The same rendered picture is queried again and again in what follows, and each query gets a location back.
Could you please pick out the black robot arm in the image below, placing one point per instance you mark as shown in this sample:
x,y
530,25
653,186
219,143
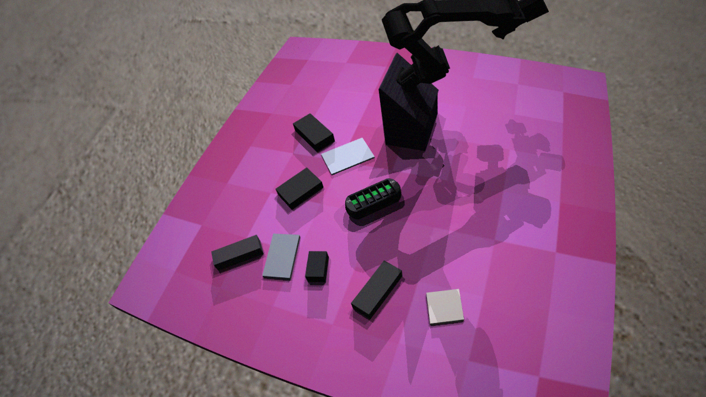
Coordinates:
x,y
430,64

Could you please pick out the white flat rectangular plate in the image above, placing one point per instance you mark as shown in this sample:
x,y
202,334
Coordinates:
x,y
346,156

